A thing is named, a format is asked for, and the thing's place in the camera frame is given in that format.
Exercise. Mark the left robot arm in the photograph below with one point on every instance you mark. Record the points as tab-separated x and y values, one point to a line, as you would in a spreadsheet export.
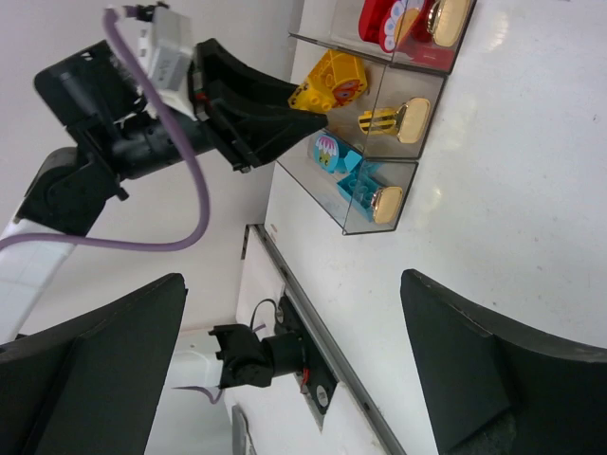
115	138

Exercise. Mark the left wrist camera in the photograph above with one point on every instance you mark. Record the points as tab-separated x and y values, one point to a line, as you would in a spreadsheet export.
164	50

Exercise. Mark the teal lego brick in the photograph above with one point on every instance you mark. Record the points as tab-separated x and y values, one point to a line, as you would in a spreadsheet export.
348	161

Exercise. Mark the yellow sloped lego brick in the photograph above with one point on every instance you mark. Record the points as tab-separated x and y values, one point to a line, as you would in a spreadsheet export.
335	67

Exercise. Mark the teal base lego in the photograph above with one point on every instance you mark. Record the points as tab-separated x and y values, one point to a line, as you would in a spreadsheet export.
359	187

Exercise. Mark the red round lego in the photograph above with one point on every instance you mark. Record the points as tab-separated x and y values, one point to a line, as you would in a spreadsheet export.
390	23

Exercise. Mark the teal frog lego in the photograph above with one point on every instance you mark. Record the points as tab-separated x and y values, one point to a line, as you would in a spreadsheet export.
330	153

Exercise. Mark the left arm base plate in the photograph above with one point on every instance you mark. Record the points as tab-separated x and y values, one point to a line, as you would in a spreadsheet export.
317	380

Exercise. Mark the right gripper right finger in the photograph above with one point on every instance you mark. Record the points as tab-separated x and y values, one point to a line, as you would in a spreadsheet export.
493	385

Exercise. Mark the yellow lego plate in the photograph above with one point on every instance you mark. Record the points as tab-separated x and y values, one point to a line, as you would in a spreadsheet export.
381	121

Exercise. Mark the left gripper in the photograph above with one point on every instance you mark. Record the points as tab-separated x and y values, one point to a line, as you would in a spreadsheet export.
244	112

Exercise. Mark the yellow square lego brick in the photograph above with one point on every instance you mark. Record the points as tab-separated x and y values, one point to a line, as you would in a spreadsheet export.
313	97

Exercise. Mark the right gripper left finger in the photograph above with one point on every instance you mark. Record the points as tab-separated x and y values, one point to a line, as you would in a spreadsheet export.
91	385

